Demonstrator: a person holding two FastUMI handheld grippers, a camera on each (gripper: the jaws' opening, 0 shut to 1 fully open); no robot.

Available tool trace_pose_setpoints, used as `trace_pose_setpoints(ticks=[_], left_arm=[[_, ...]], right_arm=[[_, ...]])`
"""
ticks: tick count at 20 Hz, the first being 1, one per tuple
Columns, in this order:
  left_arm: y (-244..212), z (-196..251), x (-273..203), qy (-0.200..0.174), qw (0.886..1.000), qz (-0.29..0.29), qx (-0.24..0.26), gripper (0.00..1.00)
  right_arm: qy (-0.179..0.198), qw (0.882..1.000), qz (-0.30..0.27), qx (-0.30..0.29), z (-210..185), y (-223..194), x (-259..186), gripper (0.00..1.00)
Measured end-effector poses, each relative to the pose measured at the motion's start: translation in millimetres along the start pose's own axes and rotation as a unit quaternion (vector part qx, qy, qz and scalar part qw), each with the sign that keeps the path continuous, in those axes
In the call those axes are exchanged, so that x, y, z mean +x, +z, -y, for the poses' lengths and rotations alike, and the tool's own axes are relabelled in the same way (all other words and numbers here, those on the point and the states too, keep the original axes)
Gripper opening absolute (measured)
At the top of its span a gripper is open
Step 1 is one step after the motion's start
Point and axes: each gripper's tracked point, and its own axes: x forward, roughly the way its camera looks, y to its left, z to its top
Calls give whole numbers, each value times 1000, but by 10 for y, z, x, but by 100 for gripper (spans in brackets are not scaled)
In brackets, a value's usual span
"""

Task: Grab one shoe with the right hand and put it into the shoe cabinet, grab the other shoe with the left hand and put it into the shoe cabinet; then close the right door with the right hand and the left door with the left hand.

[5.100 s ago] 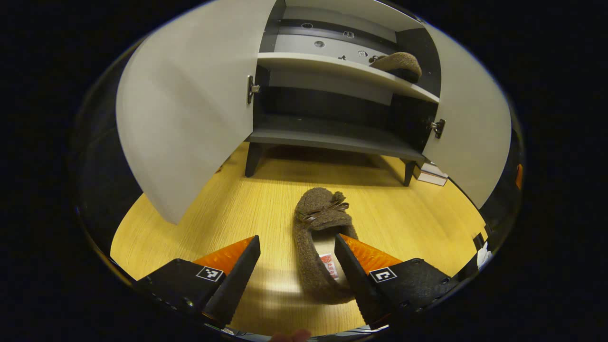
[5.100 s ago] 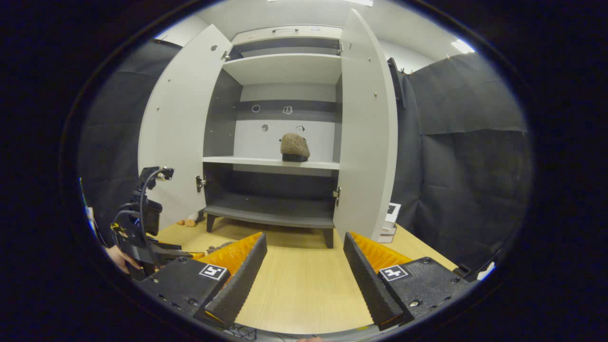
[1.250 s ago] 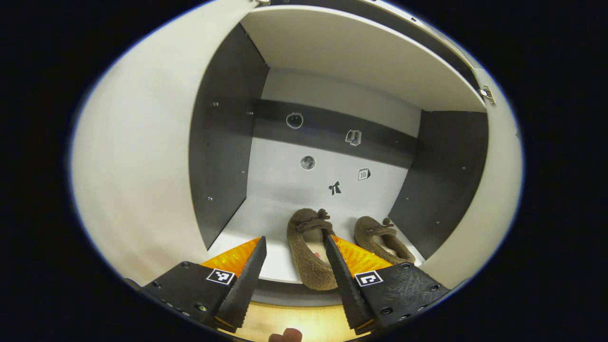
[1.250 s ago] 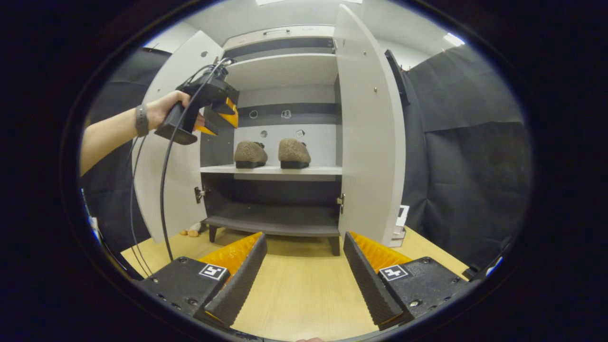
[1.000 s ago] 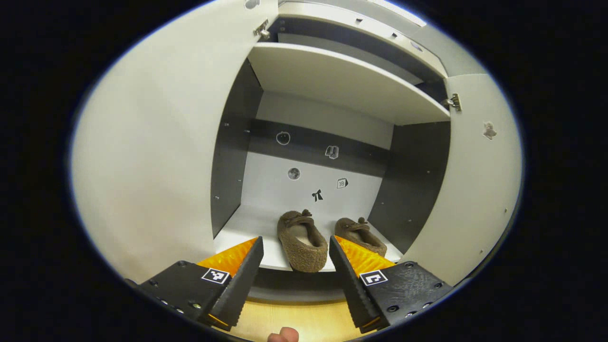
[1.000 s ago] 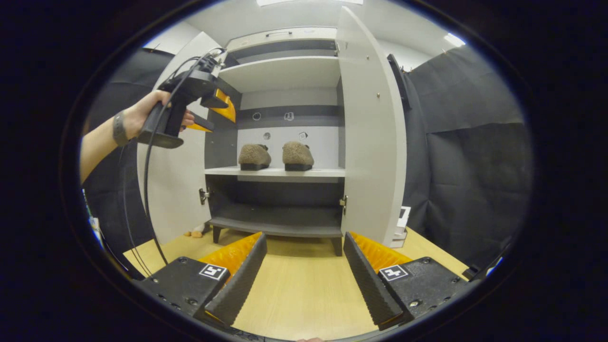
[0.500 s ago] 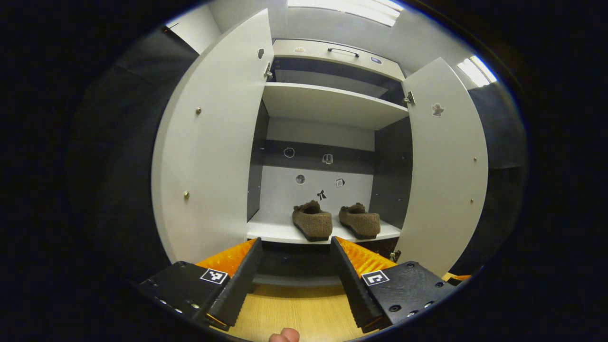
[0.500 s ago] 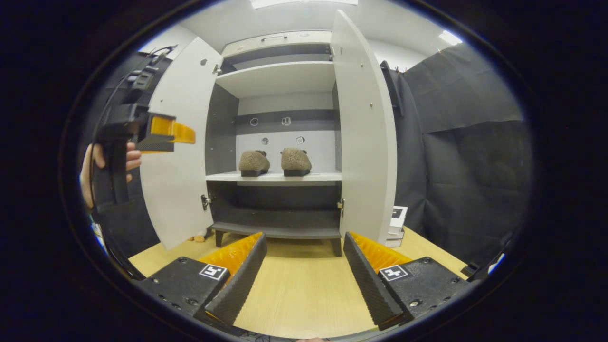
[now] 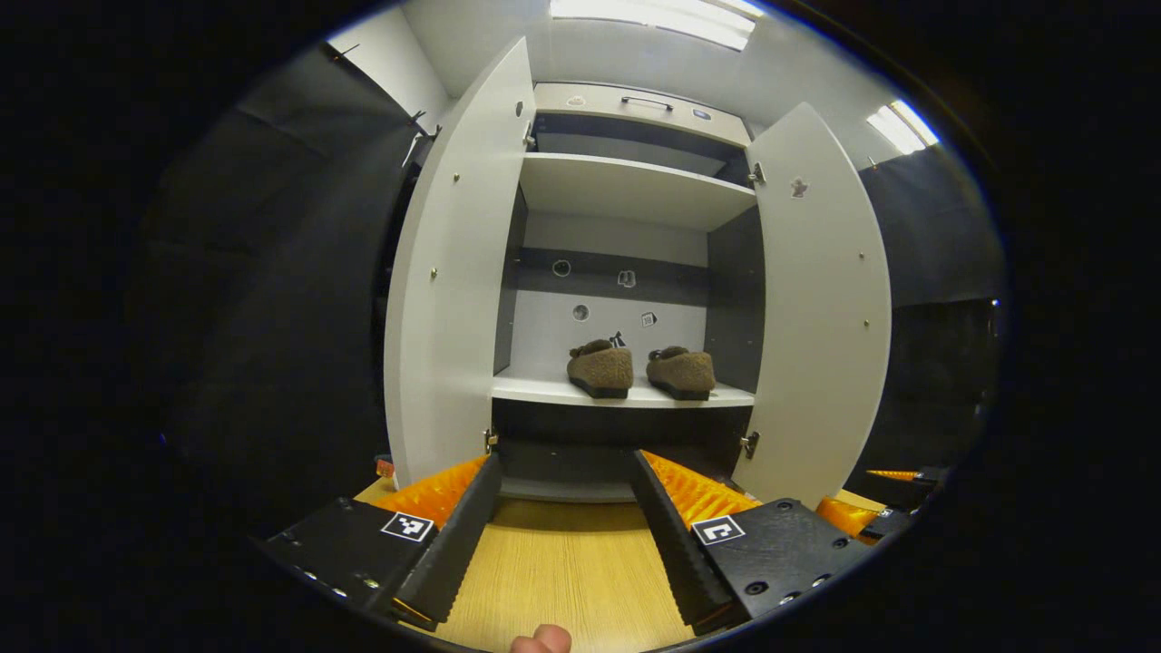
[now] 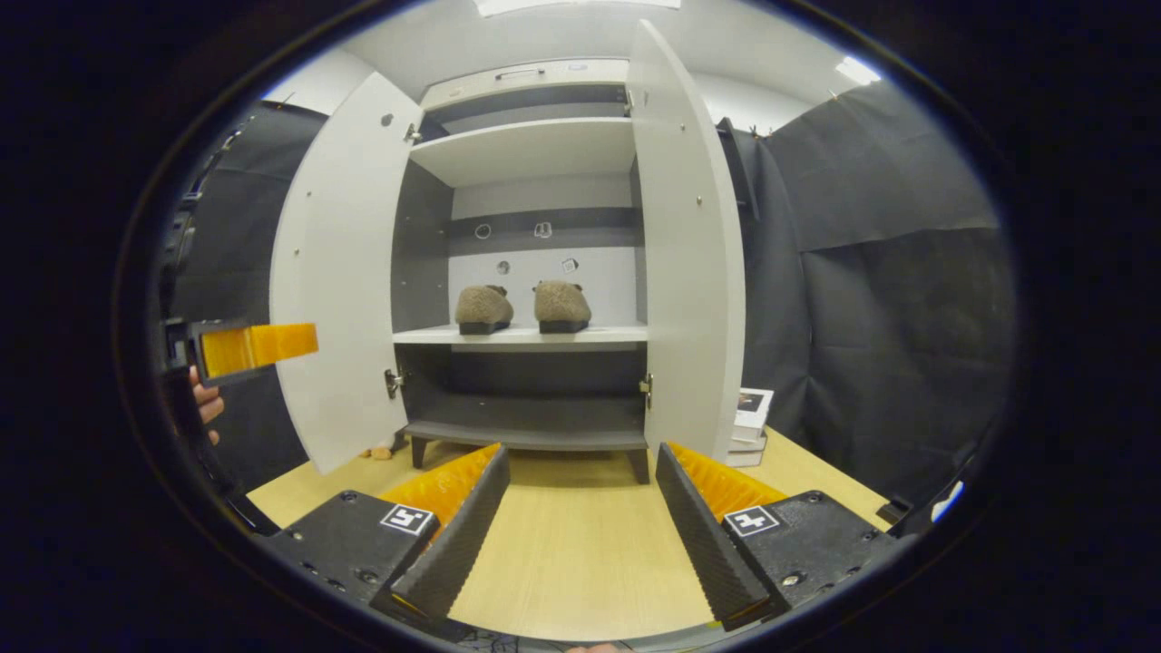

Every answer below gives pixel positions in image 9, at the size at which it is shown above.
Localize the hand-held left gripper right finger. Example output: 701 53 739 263
630 449 876 636

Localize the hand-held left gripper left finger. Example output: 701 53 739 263
263 453 503 633

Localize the white shoe cabinet door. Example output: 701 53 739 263
730 102 894 511
384 36 536 491

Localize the brown fuzzy shoe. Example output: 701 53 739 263
646 346 717 402
567 338 634 400

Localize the white shoe cabinet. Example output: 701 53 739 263
384 36 894 511

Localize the white cabinet drawer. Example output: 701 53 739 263
533 82 754 148

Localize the black backdrop cloth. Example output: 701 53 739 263
136 45 427 536
844 154 1008 509

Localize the ceiling light panel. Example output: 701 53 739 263
866 98 940 155
549 0 767 51

